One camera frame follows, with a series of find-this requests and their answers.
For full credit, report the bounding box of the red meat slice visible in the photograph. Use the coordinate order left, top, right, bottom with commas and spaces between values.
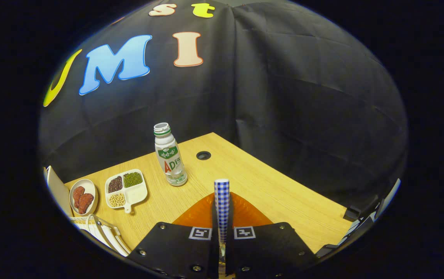
73, 186, 85, 210
78, 193, 94, 215

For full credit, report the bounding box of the pile of green beans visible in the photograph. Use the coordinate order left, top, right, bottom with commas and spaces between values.
123, 172, 143, 188

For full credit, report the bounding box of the pile of dark red beans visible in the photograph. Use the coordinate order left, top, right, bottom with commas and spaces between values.
108, 176, 123, 193

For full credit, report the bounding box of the white wire dish rack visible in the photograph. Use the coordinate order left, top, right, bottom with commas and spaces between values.
70, 214, 131, 257

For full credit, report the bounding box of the black backdrop cloth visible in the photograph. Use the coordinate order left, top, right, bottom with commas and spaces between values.
38, 0, 408, 217

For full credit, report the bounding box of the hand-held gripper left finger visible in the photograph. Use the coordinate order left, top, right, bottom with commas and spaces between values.
128, 192, 220, 279

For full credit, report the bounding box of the white toaster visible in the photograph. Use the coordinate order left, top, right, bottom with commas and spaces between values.
46, 166, 73, 217

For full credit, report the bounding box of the white divided dish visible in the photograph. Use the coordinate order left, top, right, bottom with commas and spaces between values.
105, 169, 148, 214

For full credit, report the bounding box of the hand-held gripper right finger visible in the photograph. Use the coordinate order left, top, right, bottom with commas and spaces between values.
224, 192, 317, 279

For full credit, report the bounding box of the round beige dish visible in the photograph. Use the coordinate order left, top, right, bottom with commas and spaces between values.
69, 179, 98, 216

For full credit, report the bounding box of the white drink bottle green label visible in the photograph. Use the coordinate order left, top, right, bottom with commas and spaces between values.
153, 122, 188, 187

